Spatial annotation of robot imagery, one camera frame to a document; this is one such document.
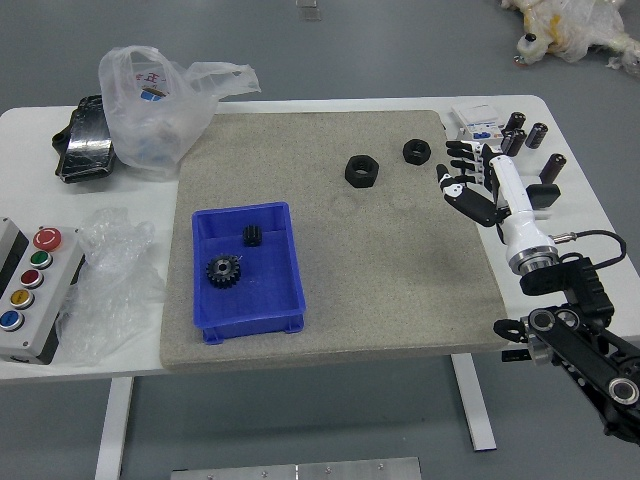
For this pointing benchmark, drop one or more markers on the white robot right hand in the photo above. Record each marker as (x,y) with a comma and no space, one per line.
(517,210)

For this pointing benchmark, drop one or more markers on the blue plastic box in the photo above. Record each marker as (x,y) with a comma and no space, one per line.
(270,300)

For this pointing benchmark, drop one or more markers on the small black gear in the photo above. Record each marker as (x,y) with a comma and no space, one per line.
(253,236)

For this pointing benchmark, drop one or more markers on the big black gear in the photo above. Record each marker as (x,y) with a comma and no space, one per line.
(216,276)

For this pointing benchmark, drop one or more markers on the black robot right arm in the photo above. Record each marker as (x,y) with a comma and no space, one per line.
(575,295)

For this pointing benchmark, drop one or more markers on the small black hex nut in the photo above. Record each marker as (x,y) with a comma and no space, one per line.
(410,156)

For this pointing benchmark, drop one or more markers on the big black hex nut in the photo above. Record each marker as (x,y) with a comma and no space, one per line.
(352,175)

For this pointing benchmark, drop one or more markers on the grey push-button control box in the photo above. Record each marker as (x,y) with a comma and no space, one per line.
(45,310)

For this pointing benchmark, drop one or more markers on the black plug adapter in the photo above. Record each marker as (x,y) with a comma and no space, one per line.
(545,196)

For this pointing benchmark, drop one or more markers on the white power socket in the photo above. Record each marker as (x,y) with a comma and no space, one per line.
(531,179)

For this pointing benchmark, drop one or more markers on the black cylindrical capacitor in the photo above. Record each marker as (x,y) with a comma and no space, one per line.
(513,143)
(515,123)
(536,136)
(552,169)

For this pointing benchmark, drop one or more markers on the white circuit breaker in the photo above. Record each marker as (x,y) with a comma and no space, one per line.
(477,122)

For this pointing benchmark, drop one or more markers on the black table control panel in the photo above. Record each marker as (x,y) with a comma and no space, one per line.
(515,355)

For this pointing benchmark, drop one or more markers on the grey-brown speckled mat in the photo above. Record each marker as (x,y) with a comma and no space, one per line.
(360,280)

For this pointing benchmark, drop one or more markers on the plastic-wrapped bundle on floor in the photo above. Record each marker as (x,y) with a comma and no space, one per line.
(575,25)

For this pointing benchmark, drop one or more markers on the white table leg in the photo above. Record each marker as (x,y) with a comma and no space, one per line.
(114,430)
(472,400)

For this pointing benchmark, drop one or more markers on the small metal floor plate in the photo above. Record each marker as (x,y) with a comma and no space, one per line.
(310,14)

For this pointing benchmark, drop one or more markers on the translucent white plastic bag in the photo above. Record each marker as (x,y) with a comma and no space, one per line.
(150,125)

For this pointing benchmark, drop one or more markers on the crumpled clear plastic bag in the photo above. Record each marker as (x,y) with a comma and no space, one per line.
(110,280)

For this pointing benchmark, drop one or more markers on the black film-wrapped device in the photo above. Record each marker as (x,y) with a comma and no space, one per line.
(85,145)

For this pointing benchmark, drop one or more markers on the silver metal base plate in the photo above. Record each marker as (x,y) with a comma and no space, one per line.
(300,471)

